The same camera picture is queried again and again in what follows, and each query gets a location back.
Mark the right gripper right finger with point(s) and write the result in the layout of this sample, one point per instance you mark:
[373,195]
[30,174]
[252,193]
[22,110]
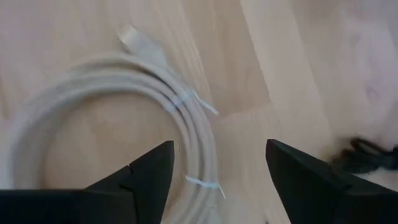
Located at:
[317,193]

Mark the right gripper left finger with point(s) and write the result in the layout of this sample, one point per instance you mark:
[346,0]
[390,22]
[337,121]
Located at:
[93,205]

